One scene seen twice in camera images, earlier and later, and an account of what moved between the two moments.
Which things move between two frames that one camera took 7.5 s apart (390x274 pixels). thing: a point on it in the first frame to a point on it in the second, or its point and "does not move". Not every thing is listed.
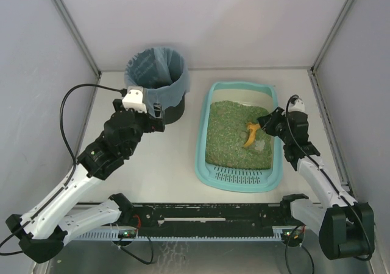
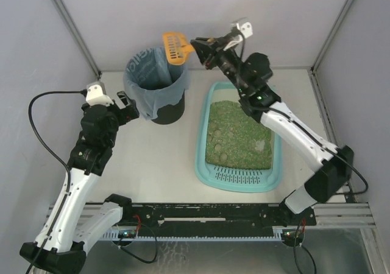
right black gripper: [269, 120] to [210, 56]
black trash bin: [173, 114] does not move
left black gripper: [156, 119] to [127, 108]
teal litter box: [262, 94] does not move
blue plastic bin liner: [162, 73] does not move
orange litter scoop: [253, 128] to [176, 47]
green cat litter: [226, 131] does not move
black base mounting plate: [207, 217] does not move
